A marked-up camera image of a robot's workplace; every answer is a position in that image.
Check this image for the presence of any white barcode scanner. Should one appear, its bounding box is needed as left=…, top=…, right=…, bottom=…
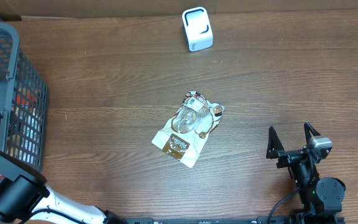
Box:
left=181, top=7, right=213, bottom=52

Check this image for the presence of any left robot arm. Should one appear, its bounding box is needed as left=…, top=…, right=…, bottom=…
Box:
left=0, top=151, right=126, bottom=223

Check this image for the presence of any grey plastic shopping basket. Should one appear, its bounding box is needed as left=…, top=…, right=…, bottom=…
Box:
left=0, top=22, right=49, bottom=171

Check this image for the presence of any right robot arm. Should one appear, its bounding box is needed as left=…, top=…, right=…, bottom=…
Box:
left=266, top=122, right=346, bottom=223

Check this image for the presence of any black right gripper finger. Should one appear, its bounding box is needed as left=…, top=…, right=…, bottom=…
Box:
left=304, top=121, right=321, bottom=142
left=267, top=126, right=284, bottom=154

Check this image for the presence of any white brown bread bag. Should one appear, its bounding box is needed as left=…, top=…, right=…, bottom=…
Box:
left=152, top=90, right=224, bottom=168

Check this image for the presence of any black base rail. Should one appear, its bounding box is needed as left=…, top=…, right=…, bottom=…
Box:
left=126, top=216, right=346, bottom=224

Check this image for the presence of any orange pasta package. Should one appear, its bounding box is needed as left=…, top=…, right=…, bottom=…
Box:
left=9, top=88, right=43, bottom=166

